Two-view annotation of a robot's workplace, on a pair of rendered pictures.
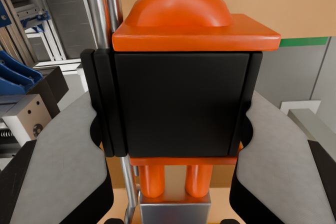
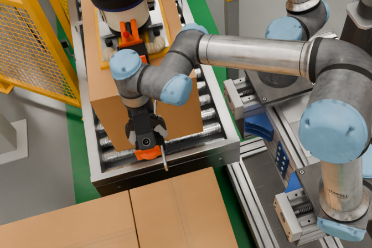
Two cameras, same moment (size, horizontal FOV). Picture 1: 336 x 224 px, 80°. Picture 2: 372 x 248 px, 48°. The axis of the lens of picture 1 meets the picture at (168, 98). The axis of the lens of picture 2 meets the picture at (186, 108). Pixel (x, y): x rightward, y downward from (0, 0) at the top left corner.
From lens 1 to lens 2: 112 cm
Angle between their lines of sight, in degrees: 2
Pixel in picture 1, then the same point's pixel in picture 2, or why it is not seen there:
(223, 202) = (111, 85)
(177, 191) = not seen: hidden behind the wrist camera
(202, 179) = not seen: hidden behind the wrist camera
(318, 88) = not seen: outside the picture
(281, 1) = (86, 231)
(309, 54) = (15, 216)
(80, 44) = (262, 165)
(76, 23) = (267, 184)
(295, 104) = (10, 157)
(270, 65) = (55, 194)
